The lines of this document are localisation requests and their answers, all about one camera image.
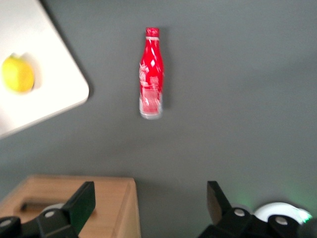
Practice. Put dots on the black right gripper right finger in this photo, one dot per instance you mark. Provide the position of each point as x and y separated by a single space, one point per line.
223 213

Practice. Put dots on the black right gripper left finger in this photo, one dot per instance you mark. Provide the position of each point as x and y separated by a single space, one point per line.
74 210

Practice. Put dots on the red coke bottle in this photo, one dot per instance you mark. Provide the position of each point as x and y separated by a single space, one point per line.
151 74

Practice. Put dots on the beige plastic tray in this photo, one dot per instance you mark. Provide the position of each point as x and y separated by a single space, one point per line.
52 91

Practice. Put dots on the light wooden box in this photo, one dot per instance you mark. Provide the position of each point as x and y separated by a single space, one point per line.
111 198

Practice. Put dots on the white round device green light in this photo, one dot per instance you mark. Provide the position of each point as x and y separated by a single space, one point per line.
277 208

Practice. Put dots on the yellow lemon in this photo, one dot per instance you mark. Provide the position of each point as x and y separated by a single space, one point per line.
17 74

